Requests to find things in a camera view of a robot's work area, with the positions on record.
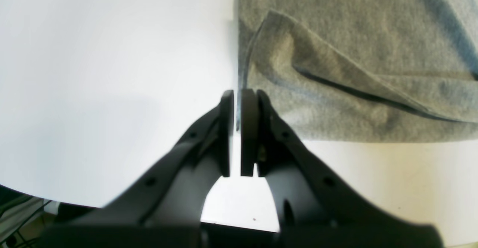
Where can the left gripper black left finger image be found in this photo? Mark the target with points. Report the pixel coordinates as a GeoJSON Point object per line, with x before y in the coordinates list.
{"type": "Point", "coordinates": [163, 208]}

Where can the grey T-shirt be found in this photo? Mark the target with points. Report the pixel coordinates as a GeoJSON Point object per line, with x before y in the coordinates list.
{"type": "Point", "coordinates": [364, 70]}

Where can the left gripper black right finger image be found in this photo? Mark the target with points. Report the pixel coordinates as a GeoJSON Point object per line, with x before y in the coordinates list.
{"type": "Point", "coordinates": [315, 207]}

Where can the aluminium frame rail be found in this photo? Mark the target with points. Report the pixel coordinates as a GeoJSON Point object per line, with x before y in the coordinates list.
{"type": "Point", "coordinates": [23, 217]}

